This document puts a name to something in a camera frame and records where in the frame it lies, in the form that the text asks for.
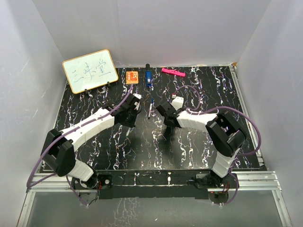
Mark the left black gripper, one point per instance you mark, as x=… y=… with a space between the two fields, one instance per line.
x=131 y=124

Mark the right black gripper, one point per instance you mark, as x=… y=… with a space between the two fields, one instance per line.
x=165 y=121

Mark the white pen blue tip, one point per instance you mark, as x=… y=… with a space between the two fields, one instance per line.
x=150 y=110

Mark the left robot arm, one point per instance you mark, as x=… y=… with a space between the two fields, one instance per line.
x=60 y=146

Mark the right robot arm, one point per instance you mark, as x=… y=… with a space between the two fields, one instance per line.
x=225 y=132

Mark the orange card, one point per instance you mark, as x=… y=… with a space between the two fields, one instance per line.
x=131 y=77

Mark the pink plastic tool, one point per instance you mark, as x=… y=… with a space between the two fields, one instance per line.
x=173 y=72

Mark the blue black marker tool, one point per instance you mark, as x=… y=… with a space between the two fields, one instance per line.
x=148 y=75

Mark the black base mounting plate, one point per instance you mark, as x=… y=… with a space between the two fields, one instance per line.
x=155 y=184

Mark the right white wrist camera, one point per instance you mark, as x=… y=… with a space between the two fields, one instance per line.
x=177 y=101

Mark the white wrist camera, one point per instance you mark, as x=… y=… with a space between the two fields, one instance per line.
x=177 y=101
x=137 y=101

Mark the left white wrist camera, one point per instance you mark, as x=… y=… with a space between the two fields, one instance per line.
x=137 y=101

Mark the small whiteboard wooden frame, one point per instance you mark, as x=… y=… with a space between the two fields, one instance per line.
x=90 y=71

